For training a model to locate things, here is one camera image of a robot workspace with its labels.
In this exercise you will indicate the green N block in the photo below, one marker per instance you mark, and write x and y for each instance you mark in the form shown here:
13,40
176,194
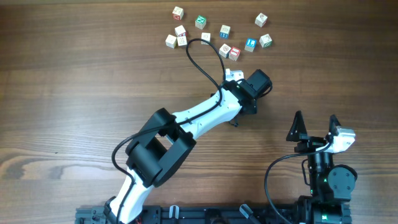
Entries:
200,22

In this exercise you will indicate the wooden picture block centre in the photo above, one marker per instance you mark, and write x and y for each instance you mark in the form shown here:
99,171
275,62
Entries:
224,50

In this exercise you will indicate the red-sided block top left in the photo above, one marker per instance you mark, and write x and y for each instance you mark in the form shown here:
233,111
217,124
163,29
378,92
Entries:
178,13

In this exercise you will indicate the blue L block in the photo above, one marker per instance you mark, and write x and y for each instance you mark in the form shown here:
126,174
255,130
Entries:
250,45

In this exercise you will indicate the red-edged block left cluster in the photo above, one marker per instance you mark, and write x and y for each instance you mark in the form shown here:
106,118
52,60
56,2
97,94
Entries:
180,31

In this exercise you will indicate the wooden picture block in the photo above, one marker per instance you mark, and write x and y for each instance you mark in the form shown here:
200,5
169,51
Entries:
261,19
224,50

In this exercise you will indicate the wooden picture block top right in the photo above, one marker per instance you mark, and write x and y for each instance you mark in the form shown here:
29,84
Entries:
261,19

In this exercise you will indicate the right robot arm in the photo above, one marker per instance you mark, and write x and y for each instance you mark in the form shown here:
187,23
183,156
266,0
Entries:
330,185

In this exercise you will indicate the blue H block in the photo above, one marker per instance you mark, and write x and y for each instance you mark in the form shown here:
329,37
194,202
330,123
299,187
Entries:
224,31

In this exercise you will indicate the green-sided block right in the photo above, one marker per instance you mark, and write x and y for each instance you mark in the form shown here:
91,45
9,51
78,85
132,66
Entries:
265,41

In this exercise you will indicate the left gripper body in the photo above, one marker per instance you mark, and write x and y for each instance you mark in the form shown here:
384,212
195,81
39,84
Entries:
254,112

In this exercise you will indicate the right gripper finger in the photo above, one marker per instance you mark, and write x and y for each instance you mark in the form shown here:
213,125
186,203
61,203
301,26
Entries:
333,124
298,130

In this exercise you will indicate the plain wooden block far left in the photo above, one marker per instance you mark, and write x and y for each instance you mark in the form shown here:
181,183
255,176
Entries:
171,41

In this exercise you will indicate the red I block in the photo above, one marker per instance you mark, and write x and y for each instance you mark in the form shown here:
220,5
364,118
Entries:
234,53

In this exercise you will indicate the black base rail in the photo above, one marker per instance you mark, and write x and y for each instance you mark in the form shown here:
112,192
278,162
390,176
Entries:
189,215

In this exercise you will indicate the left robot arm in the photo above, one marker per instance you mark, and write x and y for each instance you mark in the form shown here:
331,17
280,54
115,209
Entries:
158,150

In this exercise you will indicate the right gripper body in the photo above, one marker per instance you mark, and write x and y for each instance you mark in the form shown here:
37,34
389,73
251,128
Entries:
311,143

